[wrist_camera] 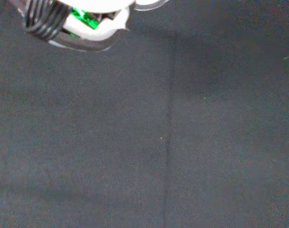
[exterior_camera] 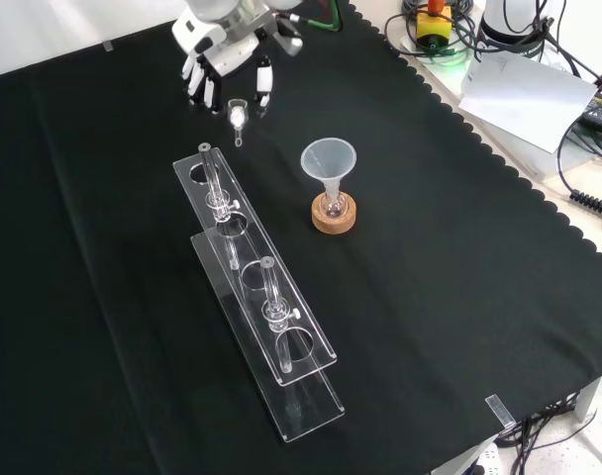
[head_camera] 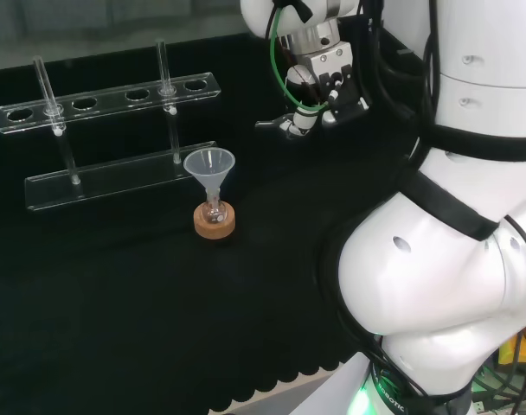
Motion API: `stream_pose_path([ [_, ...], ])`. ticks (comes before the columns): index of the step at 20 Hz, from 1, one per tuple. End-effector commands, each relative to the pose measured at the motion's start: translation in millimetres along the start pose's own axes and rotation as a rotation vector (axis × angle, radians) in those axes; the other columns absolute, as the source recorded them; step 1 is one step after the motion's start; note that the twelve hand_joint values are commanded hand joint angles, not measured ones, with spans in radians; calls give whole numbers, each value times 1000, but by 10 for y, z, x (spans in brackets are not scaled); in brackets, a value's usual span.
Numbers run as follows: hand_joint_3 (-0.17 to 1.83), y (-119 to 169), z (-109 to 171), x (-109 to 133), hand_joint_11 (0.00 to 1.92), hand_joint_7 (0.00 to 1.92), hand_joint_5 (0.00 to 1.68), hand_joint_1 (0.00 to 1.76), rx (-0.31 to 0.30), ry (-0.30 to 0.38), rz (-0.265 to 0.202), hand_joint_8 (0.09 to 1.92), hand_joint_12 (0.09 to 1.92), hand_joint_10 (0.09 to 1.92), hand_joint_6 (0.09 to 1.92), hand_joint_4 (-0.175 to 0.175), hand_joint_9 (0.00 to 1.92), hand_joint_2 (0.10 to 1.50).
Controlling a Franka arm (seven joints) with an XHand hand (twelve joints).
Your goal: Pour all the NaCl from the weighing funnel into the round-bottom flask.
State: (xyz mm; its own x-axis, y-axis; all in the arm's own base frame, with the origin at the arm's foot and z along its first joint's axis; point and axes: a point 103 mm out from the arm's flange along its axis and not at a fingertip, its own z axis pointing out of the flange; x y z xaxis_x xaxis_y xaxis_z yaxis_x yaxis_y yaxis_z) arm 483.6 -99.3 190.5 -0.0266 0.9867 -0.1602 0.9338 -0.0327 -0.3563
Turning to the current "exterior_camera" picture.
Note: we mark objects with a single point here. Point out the clear acrylic funnel stand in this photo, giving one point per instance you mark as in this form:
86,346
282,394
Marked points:
261,297

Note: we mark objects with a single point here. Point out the black cloth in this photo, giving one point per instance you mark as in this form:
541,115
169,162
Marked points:
430,297

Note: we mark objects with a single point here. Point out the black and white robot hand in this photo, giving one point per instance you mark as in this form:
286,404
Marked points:
217,54

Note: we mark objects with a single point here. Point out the clear plastic funnel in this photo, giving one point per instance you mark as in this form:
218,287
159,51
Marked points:
328,158

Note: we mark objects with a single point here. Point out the white power strip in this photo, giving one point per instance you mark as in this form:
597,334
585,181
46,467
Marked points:
489,457

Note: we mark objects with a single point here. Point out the yellow stop button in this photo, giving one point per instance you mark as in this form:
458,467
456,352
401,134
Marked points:
433,27

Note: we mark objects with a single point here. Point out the small round-bottom glass flask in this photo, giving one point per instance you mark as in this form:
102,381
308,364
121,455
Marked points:
332,207

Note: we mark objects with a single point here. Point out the clear glass weighing funnel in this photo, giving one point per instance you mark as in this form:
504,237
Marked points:
236,116

